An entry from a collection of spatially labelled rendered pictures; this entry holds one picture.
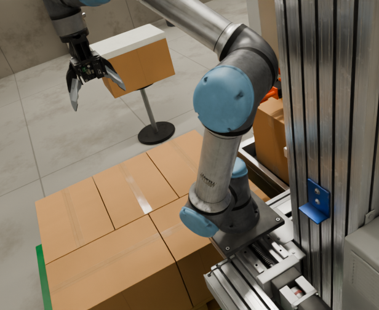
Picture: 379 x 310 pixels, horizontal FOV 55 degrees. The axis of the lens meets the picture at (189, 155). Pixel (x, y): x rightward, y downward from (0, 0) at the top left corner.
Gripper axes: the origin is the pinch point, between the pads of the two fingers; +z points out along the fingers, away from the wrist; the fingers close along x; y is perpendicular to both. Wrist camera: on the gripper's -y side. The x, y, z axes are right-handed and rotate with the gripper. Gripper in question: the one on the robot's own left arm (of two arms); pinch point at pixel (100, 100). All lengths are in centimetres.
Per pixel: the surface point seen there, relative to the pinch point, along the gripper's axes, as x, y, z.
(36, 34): 7, -621, 102
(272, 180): 72, -29, 92
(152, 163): 26, -100, 97
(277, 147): 79, -32, 75
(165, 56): 89, -202, 70
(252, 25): 142, -140, 50
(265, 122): 79, -41, 64
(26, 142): -63, -329, 151
